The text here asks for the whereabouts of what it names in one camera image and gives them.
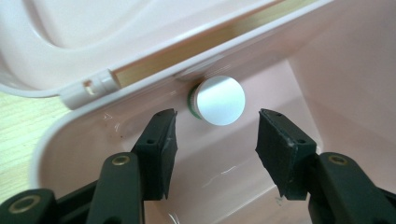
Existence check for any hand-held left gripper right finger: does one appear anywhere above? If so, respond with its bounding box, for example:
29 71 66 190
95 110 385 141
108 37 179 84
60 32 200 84
255 108 318 201

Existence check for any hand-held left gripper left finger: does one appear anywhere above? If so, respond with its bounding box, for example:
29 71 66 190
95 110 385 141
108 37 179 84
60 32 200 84
130 107 178 201

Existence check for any pink storage box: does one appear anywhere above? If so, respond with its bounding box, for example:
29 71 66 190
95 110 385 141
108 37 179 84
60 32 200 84
0 0 396 224

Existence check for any small white-capped jar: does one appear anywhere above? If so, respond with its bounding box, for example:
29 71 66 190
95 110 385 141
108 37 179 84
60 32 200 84
187 75 247 127

